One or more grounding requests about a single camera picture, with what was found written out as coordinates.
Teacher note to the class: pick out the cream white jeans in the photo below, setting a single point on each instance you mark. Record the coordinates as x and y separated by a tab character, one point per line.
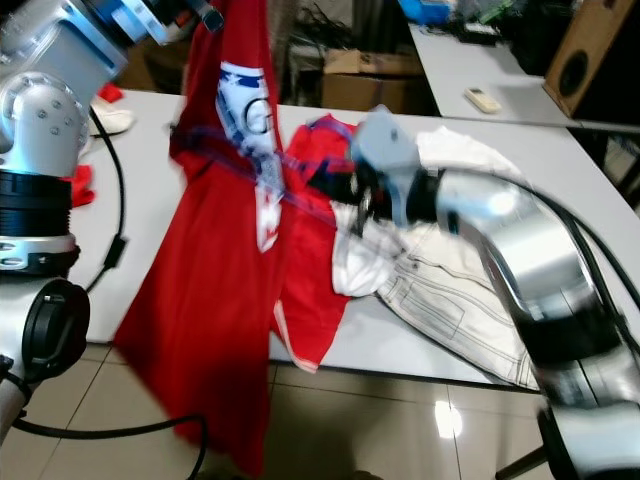
440	290

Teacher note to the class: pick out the black table leg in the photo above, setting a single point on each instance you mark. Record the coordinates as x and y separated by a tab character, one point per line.
520	465

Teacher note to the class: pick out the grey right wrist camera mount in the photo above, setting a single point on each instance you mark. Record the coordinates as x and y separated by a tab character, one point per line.
385	150

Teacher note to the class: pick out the white jersey red trim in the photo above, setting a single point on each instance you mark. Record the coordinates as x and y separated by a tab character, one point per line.
115	120

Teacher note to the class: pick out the brown cardboard box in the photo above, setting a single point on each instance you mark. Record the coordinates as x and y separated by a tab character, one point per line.
365	85

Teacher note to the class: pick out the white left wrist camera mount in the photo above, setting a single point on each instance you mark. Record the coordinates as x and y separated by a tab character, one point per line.
145	18

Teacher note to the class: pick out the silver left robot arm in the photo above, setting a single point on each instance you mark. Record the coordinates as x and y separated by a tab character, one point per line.
40	120

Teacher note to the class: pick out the brown wooden speaker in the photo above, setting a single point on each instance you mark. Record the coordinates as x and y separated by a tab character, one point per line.
585	60

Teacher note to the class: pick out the blue plastic hanger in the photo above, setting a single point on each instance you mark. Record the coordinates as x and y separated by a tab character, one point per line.
220	150

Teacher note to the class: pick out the red jersey white blue logo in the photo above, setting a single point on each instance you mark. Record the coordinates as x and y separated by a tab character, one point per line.
200	300

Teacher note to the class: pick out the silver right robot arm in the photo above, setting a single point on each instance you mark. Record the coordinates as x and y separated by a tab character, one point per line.
510	240

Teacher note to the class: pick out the white remote control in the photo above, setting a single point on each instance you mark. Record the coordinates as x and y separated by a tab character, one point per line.
482	99

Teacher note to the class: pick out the blue plastic container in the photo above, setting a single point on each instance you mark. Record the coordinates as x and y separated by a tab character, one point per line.
422	10

